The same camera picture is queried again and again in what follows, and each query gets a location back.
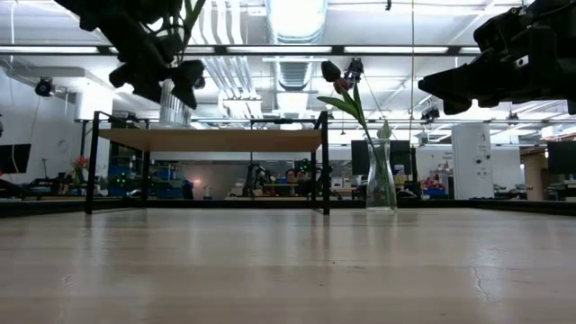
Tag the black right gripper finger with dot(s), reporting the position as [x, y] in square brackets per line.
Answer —
[459, 83]
[456, 107]

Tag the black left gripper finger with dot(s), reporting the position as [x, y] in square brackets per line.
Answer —
[139, 81]
[189, 81]

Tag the ribbed clear glass vase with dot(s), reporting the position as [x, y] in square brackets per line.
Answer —
[173, 112]

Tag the pink yellow artificial tulip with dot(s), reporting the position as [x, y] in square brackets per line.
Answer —
[194, 15]

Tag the yellow red artificial tulip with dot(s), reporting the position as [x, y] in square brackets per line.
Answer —
[330, 71]

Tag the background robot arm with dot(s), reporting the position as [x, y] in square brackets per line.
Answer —
[256, 177]

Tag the background flowers in vase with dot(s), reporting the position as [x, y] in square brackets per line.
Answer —
[81, 163]

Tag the black ceiling fixture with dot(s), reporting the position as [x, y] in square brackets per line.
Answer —
[430, 113]
[45, 87]
[354, 69]

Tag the white pillar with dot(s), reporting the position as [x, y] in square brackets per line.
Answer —
[472, 153]

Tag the black monitor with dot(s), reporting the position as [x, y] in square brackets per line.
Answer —
[562, 157]
[357, 157]
[15, 157]

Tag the wooden cabinet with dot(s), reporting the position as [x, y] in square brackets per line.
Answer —
[533, 166]

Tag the blue storage rack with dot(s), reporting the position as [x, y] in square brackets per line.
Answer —
[168, 186]

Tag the overhead light bar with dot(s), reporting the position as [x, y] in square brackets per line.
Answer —
[292, 49]

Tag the smooth clear glass vase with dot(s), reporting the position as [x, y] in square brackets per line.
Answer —
[381, 193]

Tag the person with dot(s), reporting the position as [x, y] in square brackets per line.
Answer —
[291, 176]

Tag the wooden shelf with black frame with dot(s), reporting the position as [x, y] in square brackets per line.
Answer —
[211, 140]

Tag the silver ventilation duct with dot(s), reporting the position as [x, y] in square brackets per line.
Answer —
[294, 22]

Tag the black table border frame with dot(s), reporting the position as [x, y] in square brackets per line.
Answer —
[45, 207]

